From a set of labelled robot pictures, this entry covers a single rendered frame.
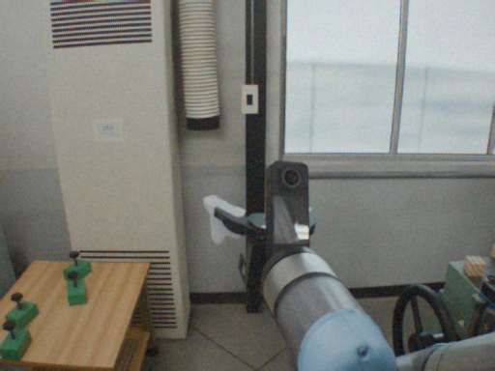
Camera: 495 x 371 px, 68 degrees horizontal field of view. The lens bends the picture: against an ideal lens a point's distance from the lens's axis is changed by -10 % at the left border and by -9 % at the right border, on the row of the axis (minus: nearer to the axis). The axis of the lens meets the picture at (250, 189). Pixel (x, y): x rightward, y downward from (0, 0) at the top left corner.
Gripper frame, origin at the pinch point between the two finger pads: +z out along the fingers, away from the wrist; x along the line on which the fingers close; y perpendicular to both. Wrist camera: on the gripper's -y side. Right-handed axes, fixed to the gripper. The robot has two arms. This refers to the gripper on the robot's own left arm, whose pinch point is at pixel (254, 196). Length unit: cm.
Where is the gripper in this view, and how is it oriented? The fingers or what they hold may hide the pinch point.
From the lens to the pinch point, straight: 60.1
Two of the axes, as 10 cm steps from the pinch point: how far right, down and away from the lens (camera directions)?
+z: -2.3, -3.4, 9.1
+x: 9.7, 0.5, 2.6
